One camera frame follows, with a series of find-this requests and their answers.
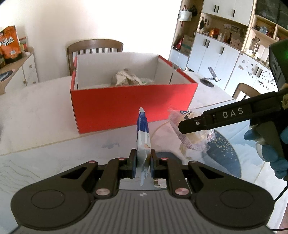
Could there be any brown wooden chair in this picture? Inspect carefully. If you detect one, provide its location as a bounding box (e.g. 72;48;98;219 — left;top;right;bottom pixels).
67;39;124;76

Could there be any blue white snack packet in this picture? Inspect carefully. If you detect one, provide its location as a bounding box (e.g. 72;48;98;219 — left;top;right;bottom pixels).
136;107;152;188

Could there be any printed clear table mat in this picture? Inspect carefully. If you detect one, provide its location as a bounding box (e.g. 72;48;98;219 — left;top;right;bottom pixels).
0;120;288;234

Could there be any orange snack bag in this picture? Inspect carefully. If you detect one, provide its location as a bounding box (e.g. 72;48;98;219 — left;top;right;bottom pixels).
0;25;23;65

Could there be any red cardboard box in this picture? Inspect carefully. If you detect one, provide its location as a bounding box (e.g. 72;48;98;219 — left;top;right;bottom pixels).
70;52;199;135

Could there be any crumpled paper wrapper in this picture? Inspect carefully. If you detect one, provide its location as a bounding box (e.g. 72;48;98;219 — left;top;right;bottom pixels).
110;68;147;87

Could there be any light wooden chair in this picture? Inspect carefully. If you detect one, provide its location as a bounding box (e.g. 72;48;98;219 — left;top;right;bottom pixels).
231;82;262;101

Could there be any black phone stand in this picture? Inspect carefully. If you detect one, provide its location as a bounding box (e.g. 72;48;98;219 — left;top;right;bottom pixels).
199;67;222;87

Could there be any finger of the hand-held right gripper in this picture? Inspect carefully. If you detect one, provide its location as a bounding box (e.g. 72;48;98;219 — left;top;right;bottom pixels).
178;91;280;135

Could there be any clear bread packet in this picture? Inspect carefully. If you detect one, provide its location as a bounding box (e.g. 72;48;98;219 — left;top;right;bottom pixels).
166;107;217;156

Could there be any white sideboard cabinet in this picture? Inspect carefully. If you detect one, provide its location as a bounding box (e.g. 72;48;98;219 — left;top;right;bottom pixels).
0;47;39;95

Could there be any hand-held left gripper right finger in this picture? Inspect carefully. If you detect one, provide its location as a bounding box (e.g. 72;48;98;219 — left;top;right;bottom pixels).
150;148;226;199

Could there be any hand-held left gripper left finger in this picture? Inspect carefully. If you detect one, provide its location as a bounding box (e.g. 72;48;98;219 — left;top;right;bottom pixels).
60;148;137;199

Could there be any white marble desktop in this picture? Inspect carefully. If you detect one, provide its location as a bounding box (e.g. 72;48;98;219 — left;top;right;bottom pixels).
0;71;234;157

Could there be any white wall cabinet unit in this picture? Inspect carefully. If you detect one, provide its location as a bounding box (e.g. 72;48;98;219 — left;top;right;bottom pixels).
168;0;288;96

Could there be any black cable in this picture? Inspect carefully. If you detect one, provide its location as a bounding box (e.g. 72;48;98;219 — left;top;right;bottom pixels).
273;179;288;202

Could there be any white hanging bag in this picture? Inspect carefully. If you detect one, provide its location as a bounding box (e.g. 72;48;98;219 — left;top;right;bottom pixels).
179;10;192;22

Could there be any person's right hand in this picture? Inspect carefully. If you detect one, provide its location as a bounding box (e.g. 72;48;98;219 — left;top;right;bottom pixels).
244;128;288;181

